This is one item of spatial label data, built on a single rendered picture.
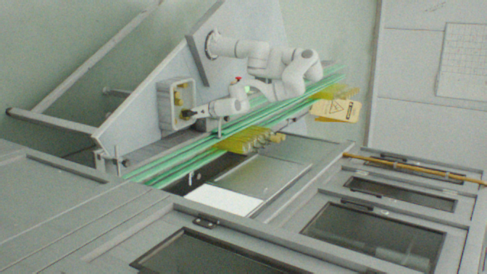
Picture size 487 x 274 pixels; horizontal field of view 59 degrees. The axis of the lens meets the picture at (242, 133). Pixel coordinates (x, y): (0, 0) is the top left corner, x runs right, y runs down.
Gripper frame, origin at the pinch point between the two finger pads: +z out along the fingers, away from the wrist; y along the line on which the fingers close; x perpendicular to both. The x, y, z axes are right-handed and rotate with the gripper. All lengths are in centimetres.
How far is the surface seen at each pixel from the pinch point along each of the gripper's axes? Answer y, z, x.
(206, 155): 4.5, -1.6, -22.5
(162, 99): -10.5, 4.2, 8.8
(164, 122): -10.1, 7.1, -1.9
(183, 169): -14.8, -2.7, -23.3
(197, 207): -78, -63, -16
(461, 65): 608, -49, -54
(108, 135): -40.1, 10.3, -0.3
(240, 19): 60, -2, 42
